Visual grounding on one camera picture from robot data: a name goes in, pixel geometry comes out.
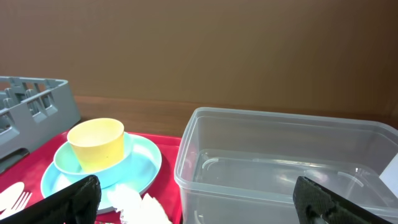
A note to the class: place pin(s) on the mint green bowl on plate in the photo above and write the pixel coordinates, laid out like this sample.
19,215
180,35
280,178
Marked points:
67,163

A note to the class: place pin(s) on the white plastic spoon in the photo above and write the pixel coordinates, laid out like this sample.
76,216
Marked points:
10,196

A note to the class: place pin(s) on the light blue plate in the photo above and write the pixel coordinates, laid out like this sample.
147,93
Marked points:
145,165

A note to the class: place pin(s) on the red plastic tray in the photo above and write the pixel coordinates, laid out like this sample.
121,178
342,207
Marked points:
30,170

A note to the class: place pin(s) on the grey dishwasher rack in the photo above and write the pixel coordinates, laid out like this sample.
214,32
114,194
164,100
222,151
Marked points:
33,111

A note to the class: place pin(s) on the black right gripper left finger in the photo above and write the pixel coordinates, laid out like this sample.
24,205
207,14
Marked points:
75,204

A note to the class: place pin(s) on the white napkin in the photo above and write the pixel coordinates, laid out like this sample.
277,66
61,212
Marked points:
135,209

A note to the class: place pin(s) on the white plastic fork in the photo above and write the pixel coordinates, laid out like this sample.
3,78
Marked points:
20,204

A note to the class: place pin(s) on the clear plastic bin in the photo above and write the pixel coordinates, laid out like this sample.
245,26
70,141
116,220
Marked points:
240,166

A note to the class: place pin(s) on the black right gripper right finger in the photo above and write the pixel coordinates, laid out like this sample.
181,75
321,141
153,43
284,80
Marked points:
315,204

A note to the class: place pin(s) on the yellow plastic cup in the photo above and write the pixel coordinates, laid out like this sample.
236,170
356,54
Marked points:
97,143

